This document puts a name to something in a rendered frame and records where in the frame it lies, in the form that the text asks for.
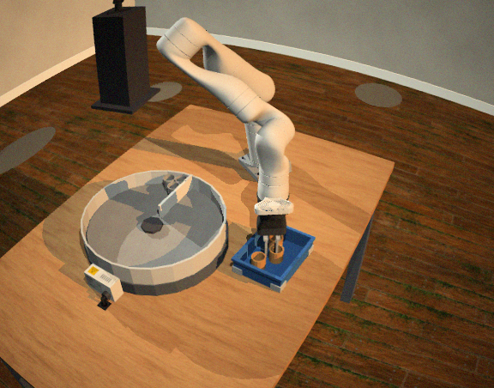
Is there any blue open-top crate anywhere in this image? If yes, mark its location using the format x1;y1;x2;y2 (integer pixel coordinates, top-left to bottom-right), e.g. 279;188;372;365
232;226;314;293

